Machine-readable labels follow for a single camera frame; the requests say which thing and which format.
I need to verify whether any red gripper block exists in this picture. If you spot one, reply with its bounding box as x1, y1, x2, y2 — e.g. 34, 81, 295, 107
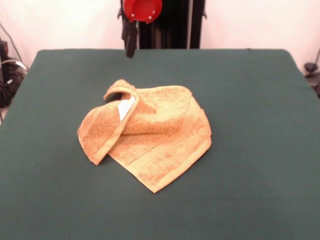
120, 0, 163, 59

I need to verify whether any orange terry towel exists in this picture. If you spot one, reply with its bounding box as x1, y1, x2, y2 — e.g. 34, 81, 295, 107
76, 79, 213, 195

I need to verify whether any dark green table cloth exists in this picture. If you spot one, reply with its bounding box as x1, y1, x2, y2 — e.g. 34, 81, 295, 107
0, 49, 320, 240

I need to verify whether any black robot pedestal stand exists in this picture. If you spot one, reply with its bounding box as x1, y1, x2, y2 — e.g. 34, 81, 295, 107
116, 0, 208, 50

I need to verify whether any black cable pile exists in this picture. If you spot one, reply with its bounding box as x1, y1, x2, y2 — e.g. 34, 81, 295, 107
0, 58, 28, 108

